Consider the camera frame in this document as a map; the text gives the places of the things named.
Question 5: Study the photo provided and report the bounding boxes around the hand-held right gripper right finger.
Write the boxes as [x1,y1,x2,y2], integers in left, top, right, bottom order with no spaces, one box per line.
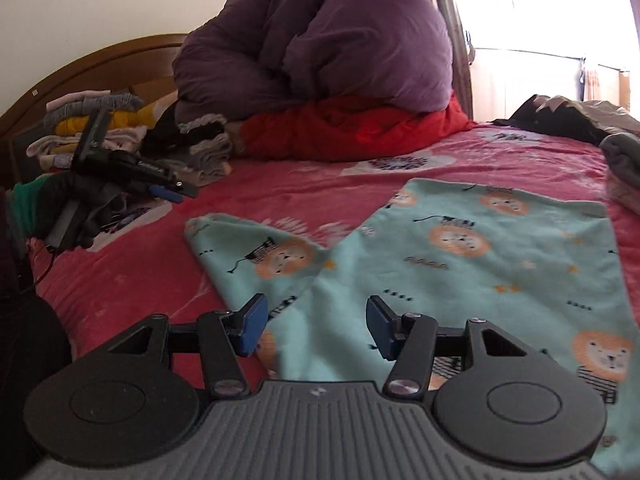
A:
[365,295,533,401]

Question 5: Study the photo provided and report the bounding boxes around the black lace trimmed garment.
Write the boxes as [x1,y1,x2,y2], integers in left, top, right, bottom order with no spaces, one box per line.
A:
[150,102,231,148]

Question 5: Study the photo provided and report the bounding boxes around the purple quilt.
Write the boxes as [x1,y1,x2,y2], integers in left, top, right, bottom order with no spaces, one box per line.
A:
[172,0,453,123]

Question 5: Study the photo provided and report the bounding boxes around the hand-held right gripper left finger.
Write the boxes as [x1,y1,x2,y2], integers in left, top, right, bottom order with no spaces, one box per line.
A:
[107,292,271,401]

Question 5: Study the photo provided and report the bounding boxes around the pink floral blanket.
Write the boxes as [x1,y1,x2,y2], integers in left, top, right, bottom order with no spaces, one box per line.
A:
[27,122,640,391]

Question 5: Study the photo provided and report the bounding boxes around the person's dark clothing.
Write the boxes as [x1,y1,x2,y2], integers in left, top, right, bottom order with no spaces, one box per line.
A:
[0,185,73,471]

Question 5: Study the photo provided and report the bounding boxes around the pleated beige curtain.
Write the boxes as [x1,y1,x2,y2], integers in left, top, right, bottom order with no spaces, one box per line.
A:
[435,0,481,121]

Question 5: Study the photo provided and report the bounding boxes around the wooden headboard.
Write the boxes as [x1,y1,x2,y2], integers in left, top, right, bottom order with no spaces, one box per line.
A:
[0,34,188,186]

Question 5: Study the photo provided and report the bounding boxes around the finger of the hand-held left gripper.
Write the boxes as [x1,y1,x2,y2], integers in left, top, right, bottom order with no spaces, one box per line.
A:
[145,185,182,205]
[155,172,199,198]

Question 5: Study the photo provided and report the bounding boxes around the small folded grey garment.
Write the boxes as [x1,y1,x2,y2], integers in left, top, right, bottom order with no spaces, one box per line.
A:
[187,135,236,186]

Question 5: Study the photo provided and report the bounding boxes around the red quilt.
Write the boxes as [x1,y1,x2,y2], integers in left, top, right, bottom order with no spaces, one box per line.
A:
[239,91,476,163]

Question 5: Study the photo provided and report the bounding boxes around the beige garment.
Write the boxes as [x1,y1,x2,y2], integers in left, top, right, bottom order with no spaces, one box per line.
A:
[530,95,640,136]

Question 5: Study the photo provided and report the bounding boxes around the stack of folded clothes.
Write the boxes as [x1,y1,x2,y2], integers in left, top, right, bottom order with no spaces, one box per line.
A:
[27,89,168,176]

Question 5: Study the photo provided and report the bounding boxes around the black cable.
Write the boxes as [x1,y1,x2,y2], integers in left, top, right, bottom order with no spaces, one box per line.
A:
[17,245,56,293]

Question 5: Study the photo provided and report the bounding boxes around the white printed folded garment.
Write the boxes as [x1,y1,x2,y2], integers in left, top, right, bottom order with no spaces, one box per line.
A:
[605,175,640,216]

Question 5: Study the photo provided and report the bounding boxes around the teal lion print sweatshirt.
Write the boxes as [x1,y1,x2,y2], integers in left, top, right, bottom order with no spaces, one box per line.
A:
[184,177,636,478]

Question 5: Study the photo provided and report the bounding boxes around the person's left hand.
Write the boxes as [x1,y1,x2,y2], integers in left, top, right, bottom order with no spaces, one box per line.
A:
[34,172,116,252]

